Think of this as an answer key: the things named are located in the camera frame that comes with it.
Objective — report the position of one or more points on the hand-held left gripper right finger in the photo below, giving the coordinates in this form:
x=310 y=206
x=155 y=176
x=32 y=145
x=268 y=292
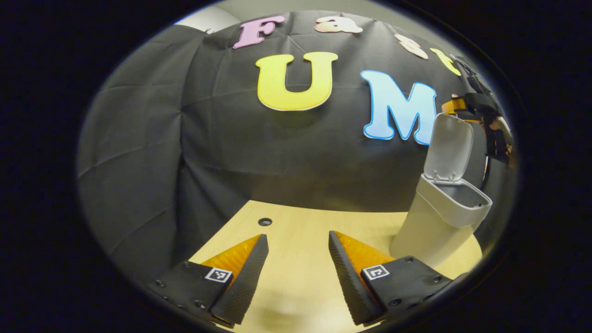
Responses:
x=349 y=284

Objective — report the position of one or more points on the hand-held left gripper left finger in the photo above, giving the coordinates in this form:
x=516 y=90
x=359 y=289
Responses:
x=245 y=284

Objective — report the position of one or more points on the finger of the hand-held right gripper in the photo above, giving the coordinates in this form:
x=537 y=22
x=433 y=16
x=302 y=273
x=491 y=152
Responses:
x=455 y=107

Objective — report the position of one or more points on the white desktop garbage bin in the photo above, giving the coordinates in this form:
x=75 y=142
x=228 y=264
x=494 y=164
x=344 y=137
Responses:
x=430 y=222

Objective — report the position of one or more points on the wooden desktop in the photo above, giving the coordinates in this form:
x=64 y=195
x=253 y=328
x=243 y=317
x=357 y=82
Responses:
x=300 y=259

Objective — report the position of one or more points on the black backdrop cloth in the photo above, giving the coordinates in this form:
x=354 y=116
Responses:
x=208 y=162

